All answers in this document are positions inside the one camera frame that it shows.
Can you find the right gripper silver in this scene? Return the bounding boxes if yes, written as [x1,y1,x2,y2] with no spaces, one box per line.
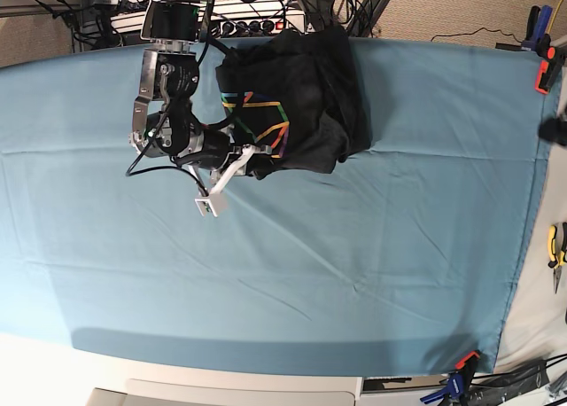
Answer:
[185,144,272,217]

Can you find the black T-shirt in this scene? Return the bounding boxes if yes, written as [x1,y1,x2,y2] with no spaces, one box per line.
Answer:
[216,26,372,180]

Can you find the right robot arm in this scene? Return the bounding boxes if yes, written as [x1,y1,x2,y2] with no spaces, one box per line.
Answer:
[126,0,273,216]

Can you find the orange black clamp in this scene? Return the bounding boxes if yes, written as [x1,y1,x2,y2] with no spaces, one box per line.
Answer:
[534,46,566,95]

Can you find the white power strip black sockets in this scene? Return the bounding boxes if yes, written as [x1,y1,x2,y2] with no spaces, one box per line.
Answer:
[212,18,290,39]

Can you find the teal table cloth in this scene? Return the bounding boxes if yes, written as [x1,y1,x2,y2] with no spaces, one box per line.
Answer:
[1,39,559,377]

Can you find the black bag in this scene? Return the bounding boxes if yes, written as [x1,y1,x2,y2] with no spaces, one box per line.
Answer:
[465,358,549,406]

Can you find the blue orange clamp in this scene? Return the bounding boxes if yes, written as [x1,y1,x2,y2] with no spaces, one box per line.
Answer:
[420,350,481,405]

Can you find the blue handled clamp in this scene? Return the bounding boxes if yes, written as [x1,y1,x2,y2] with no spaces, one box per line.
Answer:
[521,5,553,51]

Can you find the yellow handled pliers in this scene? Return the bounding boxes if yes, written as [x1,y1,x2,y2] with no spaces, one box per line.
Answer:
[547,222,566,293]

